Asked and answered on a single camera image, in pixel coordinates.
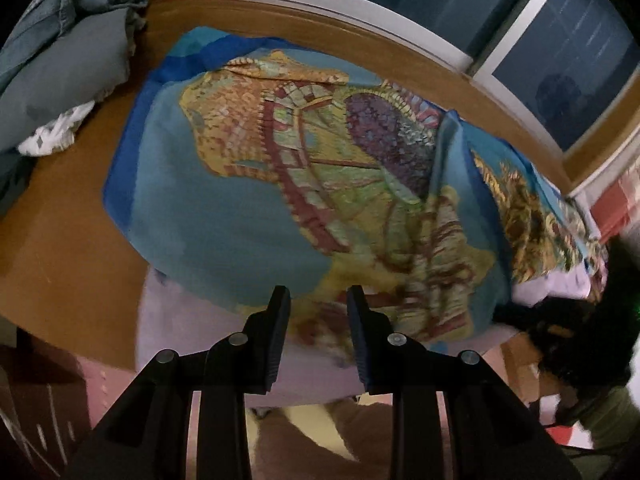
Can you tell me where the window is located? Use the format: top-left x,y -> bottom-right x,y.
235,0 -> 640,196

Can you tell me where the foam puzzle floor mat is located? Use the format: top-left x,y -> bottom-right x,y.
0,330 -> 581,480

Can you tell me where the brown fuzzy cloth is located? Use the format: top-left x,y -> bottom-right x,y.
250,400 -> 396,466

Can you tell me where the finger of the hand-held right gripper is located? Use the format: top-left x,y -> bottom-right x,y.
492,300 -> 556,336

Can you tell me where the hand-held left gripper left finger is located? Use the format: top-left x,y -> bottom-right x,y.
65,285 -> 292,480

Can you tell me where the person's right forearm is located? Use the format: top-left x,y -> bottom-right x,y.
555,385 -> 640,456

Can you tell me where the white patterned cloth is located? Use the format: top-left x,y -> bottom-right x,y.
17,100 -> 97,157

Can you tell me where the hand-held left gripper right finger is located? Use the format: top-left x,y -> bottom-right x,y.
346,285 -> 583,480

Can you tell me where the red and cream curtain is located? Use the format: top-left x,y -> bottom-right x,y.
587,162 -> 640,246

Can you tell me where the dark grey garment pile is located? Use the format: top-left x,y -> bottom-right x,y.
0,0 -> 151,203

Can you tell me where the colourful patterned blue cloth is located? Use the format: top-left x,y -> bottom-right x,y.
102,27 -> 608,351

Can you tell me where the lilac dotted mat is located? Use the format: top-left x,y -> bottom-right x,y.
135,255 -> 608,408

